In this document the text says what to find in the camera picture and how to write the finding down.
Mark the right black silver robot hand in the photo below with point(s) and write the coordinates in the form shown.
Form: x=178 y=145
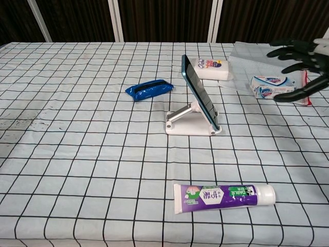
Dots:
x=303 y=55

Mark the black smartphone with blue back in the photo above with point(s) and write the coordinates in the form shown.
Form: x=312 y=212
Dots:
x=201 y=95

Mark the white folding phone stand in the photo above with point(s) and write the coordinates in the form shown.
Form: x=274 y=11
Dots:
x=185 y=126

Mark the white blue soap box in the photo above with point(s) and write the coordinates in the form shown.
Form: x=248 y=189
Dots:
x=270 y=86

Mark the clear zip bag red seal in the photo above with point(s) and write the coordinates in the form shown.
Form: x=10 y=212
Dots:
x=246 y=64

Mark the white soap in clear wrap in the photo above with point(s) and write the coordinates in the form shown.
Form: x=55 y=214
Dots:
x=213 y=69

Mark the blue snack packet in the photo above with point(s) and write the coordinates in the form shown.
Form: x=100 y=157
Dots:
x=151 y=90

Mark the purple white toothpaste tube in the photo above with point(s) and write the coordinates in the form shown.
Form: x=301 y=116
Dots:
x=221 y=198

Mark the light blue checkered tablecloth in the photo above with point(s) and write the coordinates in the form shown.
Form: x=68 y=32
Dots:
x=90 y=154

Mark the white frame post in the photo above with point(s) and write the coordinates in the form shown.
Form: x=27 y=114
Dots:
x=115 y=20
x=326 y=32
x=39 y=20
x=215 y=20

